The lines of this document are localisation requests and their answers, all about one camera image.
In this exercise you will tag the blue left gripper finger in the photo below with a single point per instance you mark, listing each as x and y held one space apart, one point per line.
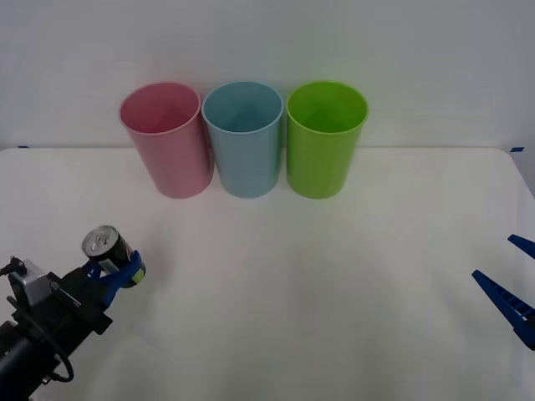
125 279
91 270

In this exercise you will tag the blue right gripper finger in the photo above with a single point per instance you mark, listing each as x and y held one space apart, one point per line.
526 245
507 305

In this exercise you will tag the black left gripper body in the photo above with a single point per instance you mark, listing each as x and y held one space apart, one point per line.
79 305

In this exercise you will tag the black drink can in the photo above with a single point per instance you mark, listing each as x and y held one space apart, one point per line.
119 247

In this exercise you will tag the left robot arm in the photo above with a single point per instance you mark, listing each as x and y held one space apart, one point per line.
25 355

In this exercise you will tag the pink plastic waste bin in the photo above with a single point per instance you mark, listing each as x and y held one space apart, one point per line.
175 163

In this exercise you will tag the pale blue plastic waste bin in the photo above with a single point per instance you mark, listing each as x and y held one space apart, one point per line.
246 163

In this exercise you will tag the green plastic waste bin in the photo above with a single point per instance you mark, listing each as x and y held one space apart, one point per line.
319 163

